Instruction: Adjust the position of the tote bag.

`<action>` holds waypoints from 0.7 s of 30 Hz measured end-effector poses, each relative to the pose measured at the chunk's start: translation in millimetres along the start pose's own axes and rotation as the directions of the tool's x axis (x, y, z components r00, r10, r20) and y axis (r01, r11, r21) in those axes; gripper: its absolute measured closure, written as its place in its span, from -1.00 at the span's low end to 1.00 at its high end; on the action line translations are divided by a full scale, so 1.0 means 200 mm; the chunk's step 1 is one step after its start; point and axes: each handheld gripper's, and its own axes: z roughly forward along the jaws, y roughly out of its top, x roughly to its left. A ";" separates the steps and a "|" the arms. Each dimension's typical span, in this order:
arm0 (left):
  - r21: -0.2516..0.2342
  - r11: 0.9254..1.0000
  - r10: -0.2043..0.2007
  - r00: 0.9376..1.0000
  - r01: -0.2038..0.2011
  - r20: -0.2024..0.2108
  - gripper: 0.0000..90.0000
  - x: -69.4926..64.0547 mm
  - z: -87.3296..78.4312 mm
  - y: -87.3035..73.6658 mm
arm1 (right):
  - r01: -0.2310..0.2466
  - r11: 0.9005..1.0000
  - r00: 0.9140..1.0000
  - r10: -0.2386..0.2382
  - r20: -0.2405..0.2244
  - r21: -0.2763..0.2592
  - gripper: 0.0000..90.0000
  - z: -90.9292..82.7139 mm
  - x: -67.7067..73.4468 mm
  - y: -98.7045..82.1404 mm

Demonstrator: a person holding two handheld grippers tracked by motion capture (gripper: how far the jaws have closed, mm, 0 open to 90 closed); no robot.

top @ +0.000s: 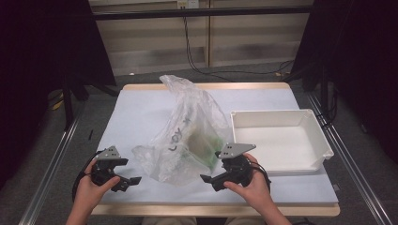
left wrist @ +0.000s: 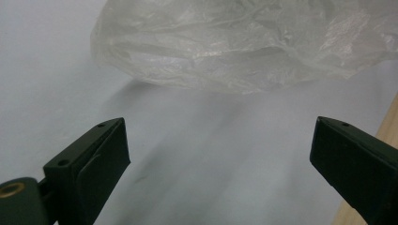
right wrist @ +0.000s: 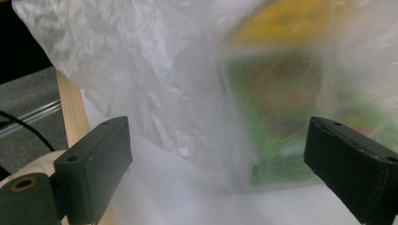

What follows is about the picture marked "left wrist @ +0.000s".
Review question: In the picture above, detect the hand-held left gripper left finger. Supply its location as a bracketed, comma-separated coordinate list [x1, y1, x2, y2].
[38, 117, 131, 225]

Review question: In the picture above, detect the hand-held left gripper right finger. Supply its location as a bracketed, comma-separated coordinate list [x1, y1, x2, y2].
[309, 115, 398, 225]

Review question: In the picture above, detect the clear plastic bag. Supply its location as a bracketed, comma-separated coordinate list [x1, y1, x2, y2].
[90, 0, 398, 95]

